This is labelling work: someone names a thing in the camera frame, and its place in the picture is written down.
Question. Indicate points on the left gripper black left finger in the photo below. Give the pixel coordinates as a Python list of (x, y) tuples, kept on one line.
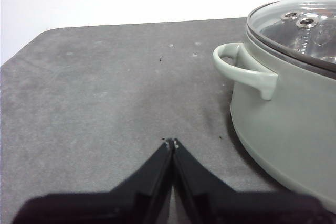
[(118, 205)]

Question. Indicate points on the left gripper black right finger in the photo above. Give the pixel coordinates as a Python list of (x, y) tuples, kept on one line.
[(236, 208)]

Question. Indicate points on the glass lid with green knob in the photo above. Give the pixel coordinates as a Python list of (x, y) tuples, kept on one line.
[(302, 14)]

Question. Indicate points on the pale green electric steamer pot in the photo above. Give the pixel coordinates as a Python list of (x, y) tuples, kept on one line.
[(288, 119)]

